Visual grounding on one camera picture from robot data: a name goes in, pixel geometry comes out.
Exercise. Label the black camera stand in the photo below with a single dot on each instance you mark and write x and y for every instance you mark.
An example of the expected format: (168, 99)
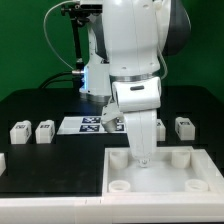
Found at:
(79, 16)

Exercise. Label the white sheet with tags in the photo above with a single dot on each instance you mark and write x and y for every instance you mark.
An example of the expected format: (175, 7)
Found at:
(81, 125)

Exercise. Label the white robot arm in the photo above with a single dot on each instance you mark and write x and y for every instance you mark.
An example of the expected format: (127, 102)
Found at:
(134, 36)

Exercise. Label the white square table top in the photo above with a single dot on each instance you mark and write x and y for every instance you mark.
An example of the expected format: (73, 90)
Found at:
(171, 170)

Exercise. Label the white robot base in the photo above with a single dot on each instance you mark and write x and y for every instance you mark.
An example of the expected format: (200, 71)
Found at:
(96, 85)

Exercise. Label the white block left edge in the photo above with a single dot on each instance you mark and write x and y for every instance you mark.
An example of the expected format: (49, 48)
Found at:
(2, 163)

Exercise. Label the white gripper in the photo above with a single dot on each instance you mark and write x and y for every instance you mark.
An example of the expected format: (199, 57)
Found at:
(139, 101)

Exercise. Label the white fixture wall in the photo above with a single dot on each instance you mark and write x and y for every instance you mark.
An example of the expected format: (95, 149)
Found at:
(115, 209)

